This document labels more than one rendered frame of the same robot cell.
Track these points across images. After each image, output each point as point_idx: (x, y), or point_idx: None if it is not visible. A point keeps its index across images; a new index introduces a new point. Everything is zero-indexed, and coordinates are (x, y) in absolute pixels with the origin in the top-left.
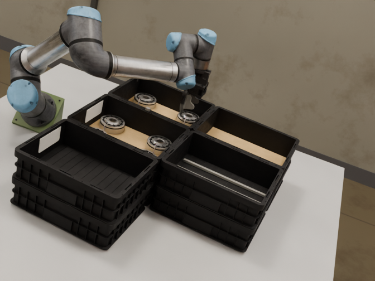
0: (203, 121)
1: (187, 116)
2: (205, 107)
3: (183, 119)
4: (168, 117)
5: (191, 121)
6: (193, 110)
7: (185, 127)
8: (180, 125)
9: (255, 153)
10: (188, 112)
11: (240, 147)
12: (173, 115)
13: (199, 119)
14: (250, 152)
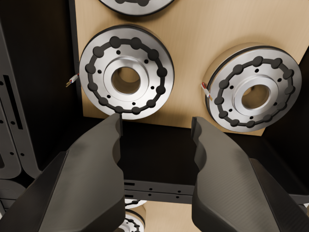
0: (128, 198)
1: (238, 95)
2: (306, 155)
3: (216, 83)
4: (9, 72)
5: (212, 114)
6: (307, 100)
7: (13, 161)
8: (7, 141)
9: (178, 229)
10: (292, 85)
11: (182, 211)
12: (273, 23)
13: (139, 184)
14: (174, 224)
